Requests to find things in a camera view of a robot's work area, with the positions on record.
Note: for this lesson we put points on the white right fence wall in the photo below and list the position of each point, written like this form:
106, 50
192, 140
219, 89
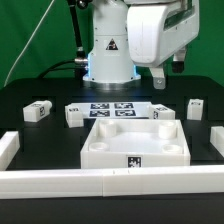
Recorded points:
217, 138

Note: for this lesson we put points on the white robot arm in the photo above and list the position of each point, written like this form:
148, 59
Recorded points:
109, 63

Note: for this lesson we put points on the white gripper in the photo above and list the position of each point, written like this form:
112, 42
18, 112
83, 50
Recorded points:
158, 29

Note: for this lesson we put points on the white sheet with AprilTags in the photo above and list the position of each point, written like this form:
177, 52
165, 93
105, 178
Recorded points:
111, 109

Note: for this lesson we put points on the white fence wall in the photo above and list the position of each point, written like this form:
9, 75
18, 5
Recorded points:
217, 138
9, 145
111, 182

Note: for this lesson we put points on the white left fence wall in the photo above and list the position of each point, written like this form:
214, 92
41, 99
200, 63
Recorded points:
9, 145

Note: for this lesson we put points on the white front fence wall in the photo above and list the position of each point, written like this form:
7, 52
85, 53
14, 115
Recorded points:
111, 182

